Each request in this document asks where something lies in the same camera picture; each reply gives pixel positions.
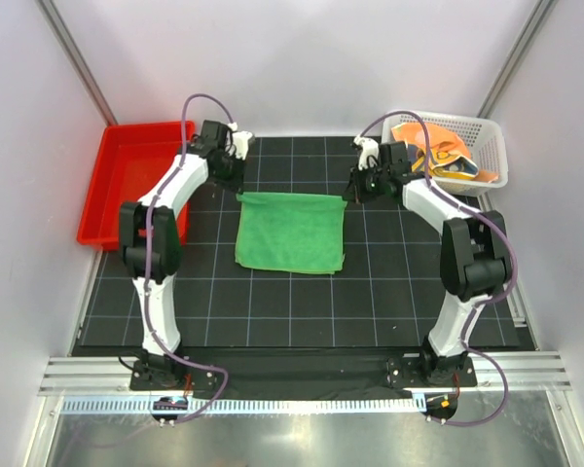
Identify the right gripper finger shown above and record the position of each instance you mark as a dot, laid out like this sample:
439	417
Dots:
369	196
351	191

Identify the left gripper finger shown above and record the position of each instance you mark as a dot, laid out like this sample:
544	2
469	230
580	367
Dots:
236	186
219	183

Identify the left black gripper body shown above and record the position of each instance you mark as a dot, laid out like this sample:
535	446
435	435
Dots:
232	166

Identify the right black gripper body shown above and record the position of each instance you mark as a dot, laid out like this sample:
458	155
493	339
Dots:
370	179

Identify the green microfiber towel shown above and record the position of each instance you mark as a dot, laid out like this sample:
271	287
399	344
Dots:
291	232

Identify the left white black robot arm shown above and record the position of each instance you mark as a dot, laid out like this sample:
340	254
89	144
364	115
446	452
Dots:
151	249

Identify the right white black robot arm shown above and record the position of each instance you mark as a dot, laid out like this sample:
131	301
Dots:
475	263

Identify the blue yellow patterned towel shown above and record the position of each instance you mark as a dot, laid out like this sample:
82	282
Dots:
447	160

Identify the orange towel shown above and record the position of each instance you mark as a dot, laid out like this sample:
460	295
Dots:
412	133

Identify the red plastic tray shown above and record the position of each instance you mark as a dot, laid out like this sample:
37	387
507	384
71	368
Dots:
131	160

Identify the black grid mat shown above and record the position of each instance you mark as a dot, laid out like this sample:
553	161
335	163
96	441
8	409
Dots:
388	293

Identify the white perforated plastic basket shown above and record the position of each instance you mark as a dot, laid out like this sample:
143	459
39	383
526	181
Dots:
482	137

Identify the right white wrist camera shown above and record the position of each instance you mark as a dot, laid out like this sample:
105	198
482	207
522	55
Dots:
368	152

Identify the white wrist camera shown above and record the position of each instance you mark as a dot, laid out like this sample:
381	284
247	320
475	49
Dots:
368	152
241	141

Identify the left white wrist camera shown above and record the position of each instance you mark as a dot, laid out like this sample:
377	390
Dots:
241	141

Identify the left aluminium corner post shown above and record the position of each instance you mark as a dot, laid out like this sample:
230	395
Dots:
59	27

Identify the aluminium corner post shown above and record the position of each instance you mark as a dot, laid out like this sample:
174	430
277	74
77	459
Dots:
59	27
537	18

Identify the aluminium frame rail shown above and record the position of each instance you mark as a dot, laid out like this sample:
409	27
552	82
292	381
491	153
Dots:
521	370

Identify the right aluminium corner post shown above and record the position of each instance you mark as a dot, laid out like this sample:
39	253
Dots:
537	18

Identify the slotted grey cable duct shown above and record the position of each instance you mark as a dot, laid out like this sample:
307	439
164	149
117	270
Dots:
176	405

